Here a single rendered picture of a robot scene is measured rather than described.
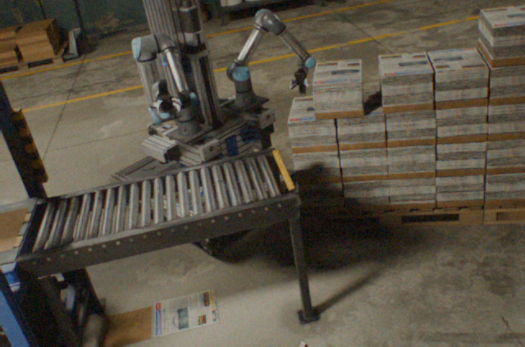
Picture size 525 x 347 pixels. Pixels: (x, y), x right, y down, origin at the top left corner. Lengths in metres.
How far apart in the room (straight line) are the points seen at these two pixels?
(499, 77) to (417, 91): 0.44
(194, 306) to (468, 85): 2.03
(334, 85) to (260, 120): 0.64
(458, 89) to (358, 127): 0.61
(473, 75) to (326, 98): 0.82
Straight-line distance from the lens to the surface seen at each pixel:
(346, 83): 3.14
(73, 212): 2.97
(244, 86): 3.60
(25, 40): 8.94
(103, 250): 2.68
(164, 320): 3.31
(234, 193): 2.72
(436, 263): 3.41
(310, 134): 3.30
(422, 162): 3.40
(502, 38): 3.18
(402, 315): 3.10
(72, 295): 3.54
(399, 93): 3.20
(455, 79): 3.20
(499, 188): 3.60
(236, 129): 3.60
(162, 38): 3.18
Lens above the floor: 2.22
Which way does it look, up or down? 28 degrees down
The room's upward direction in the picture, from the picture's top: 10 degrees counter-clockwise
